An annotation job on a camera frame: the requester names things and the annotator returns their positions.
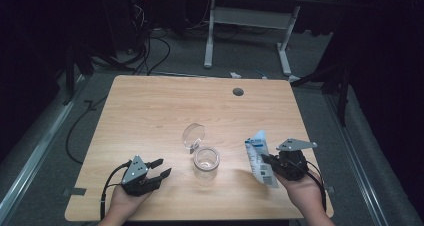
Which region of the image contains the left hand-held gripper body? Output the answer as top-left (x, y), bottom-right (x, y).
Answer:
top-left (120, 154), bottom-right (159, 197)

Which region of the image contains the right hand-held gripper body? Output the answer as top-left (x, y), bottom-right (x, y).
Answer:
top-left (273, 138), bottom-right (318, 182)

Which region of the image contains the white and blue pouch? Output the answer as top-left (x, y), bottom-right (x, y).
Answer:
top-left (244, 129), bottom-right (280, 189)

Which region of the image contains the clear glass jar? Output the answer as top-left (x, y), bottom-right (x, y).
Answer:
top-left (181, 123), bottom-right (221, 181)

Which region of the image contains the person's left hand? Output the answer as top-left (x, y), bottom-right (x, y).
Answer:
top-left (106, 187), bottom-right (151, 222)

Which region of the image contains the person's right hand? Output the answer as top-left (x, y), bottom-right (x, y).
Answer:
top-left (274, 174), bottom-right (326, 219)

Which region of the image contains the black stand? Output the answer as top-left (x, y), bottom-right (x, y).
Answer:
top-left (63, 42), bottom-right (96, 106)
top-left (289, 62), bottom-right (351, 127)

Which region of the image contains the white metal desk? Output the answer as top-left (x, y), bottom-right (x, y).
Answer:
top-left (203, 0), bottom-right (344, 84)

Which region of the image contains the left hand-held gripper cable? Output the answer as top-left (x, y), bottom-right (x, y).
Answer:
top-left (99, 159), bottom-right (133, 220)

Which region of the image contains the hand-held gripper cable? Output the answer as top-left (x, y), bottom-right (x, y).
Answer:
top-left (99, 159), bottom-right (133, 220)
top-left (304, 160), bottom-right (328, 212)

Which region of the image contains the right hand-held gripper cable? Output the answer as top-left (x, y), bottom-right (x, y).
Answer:
top-left (304, 160), bottom-right (328, 212)

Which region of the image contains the metal floor rail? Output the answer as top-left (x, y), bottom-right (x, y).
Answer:
top-left (324, 92), bottom-right (389, 226)
top-left (0, 74), bottom-right (88, 220)

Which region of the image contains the black floor cable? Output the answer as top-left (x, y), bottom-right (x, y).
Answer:
top-left (65, 95), bottom-right (108, 165)

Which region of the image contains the bundle of black cables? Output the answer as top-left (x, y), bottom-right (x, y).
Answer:
top-left (89, 2), bottom-right (172, 76)

